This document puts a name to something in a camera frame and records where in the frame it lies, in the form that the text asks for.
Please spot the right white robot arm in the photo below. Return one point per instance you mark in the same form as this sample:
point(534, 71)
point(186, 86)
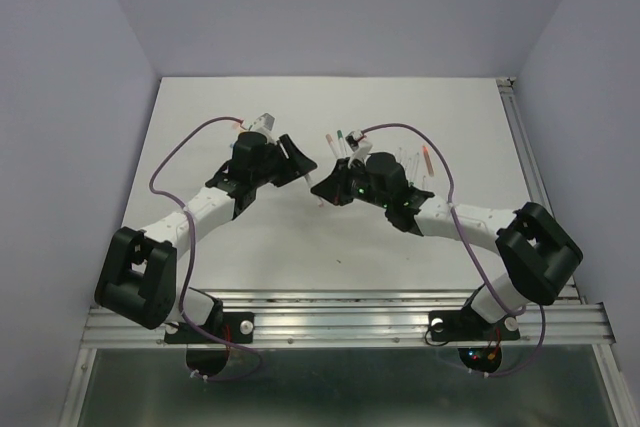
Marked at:
point(473, 227)

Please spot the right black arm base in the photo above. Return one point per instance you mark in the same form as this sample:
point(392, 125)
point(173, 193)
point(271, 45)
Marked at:
point(446, 326)

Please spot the aluminium right side rail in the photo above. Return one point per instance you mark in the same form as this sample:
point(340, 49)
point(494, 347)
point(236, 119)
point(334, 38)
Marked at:
point(530, 172)

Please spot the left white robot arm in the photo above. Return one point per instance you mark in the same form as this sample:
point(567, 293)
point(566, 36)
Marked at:
point(139, 278)

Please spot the aluminium front rail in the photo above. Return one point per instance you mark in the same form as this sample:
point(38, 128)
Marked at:
point(350, 359)

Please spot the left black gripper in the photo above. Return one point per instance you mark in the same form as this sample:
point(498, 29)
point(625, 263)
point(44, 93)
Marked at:
point(297, 164)

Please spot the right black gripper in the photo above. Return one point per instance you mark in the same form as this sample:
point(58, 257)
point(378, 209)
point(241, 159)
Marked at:
point(333, 187)

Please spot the aluminium rail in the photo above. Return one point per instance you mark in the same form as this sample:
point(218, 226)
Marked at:
point(350, 359)
point(530, 172)

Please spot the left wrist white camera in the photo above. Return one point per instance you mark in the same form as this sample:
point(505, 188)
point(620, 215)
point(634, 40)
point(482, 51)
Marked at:
point(263, 124)

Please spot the orange highlighter pen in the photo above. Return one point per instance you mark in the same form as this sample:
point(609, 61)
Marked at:
point(428, 162)

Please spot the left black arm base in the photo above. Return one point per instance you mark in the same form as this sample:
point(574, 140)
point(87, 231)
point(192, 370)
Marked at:
point(218, 343)

